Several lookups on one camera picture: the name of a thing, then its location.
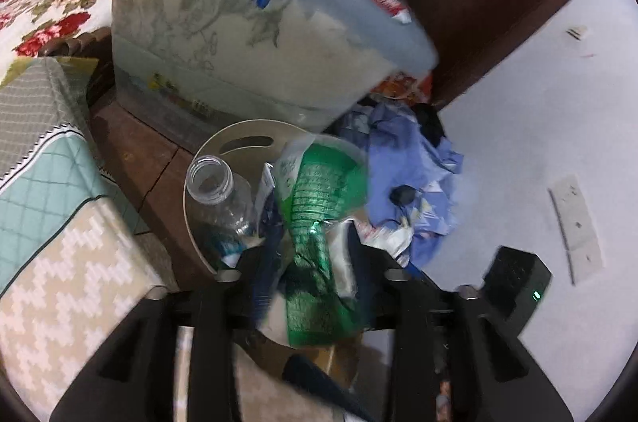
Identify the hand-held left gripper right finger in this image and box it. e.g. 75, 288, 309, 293
346, 220, 574, 422

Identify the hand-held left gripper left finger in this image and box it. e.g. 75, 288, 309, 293
50, 227, 290, 422

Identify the clear plastic bottle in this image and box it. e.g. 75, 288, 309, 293
185, 155, 258, 268

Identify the silver snack packet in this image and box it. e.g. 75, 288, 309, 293
255, 160, 292, 253

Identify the green plastic packet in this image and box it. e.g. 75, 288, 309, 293
276, 142, 370, 348

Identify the beige round bin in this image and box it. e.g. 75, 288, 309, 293
183, 119, 372, 353

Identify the large paper scrap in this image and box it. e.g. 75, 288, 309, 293
547, 174, 605, 286

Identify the black charger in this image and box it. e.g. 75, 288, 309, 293
391, 185, 420, 206

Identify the blue printed cloth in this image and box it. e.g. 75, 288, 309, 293
339, 100, 465, 270

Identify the orange bag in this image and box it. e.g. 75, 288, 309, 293
371, 70, 433, 102

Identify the dark wooden door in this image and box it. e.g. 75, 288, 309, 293
403, 0, 617, 110

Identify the clear storage box blue handle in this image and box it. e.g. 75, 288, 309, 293
102, 0, 440, 140

